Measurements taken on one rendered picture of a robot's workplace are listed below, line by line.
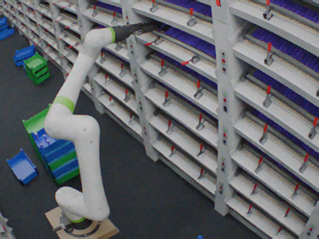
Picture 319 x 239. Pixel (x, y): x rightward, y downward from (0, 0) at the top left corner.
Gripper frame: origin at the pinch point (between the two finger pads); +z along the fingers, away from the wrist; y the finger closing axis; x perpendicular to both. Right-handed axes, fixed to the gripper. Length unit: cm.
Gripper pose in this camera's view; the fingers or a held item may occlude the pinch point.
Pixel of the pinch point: (153, 25)
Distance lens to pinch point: 190.2
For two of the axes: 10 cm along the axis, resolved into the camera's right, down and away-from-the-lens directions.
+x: -0.5, 8.3, 5.6
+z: 7.9, -3.1, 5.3
